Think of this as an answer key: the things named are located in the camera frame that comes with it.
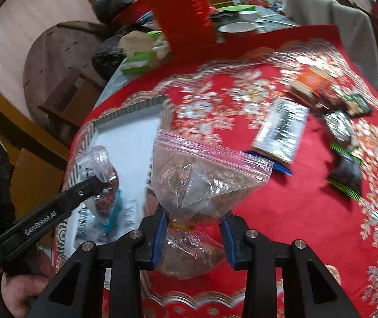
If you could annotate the striped cardboard box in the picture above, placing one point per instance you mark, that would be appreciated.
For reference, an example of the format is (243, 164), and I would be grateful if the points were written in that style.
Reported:
(126, 139)

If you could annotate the brown wooden chair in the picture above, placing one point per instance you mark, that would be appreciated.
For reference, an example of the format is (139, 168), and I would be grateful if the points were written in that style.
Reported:
(73, 89)

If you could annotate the labelled beige snack packet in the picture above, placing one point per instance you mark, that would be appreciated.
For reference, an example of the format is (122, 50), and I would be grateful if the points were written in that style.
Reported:
(281, 129)

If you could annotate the black plastic bag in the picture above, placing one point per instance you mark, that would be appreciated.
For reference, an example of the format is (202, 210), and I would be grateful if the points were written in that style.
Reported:
(116, 1)
(107, 59)

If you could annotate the round wooden tabletop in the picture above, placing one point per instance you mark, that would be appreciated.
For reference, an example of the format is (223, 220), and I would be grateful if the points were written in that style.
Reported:
(46, 49)

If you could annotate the yellow wooden chair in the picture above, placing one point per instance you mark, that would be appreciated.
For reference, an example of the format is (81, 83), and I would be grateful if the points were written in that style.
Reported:
(33, 169)

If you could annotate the clear zip bag brown snacks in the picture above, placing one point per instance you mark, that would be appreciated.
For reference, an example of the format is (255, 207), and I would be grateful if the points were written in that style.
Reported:
(202, 179)

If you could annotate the green tissue pack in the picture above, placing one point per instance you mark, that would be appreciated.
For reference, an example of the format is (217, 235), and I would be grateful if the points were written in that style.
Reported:
(139, 63)

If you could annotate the clear bag red snacks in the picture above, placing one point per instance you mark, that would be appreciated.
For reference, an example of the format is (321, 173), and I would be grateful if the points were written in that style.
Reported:
(106, 198)

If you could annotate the person's left hand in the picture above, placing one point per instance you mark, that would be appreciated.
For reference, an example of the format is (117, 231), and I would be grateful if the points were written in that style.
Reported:
(16, 291)

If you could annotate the white cup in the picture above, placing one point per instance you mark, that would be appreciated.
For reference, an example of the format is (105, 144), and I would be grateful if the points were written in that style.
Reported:
(248, 16)

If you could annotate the dark green snack packet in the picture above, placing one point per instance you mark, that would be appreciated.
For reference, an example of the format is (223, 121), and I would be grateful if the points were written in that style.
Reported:
(357, 104)

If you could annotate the white chair cover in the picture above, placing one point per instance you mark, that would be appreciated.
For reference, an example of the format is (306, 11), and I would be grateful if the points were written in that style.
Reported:
(334, 16)

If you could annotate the dark blue snack packet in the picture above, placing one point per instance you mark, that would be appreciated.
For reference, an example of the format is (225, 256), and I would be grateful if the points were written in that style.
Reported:
(280, 168)

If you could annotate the stack of orange plastic stools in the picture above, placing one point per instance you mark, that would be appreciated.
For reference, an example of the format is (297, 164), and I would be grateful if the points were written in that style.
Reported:
(182, 13)

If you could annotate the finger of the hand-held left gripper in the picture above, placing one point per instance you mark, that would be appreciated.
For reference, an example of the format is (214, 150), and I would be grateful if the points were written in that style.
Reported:
(86, 188)

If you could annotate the grey lace tablecloth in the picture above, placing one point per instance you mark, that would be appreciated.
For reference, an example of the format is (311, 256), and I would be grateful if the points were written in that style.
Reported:
(111, 86)

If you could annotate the red floral tablecloth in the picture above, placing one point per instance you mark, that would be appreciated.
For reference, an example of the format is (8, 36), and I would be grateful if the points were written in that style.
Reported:
(275, 212)

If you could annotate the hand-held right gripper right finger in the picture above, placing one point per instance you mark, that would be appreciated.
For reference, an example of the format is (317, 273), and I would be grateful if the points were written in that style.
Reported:
(228, 241)

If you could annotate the brown biscuit packet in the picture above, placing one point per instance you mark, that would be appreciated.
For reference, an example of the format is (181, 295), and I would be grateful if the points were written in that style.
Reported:
(309, 84)

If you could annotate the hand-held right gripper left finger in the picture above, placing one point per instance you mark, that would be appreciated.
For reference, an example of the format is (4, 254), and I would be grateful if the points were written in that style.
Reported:
(159, 238)

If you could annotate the plush toy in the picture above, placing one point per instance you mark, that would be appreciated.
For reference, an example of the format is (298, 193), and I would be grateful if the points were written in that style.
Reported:
(250, 0)

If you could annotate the dark glass jar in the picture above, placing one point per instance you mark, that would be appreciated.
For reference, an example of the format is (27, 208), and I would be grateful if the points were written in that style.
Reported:
(223, 16)

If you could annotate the green sheet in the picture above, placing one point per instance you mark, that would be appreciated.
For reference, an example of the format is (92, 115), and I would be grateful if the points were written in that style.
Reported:
(235, 8)

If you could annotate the red box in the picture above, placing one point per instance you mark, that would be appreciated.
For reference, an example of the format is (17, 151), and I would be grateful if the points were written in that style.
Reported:
(136, 11)

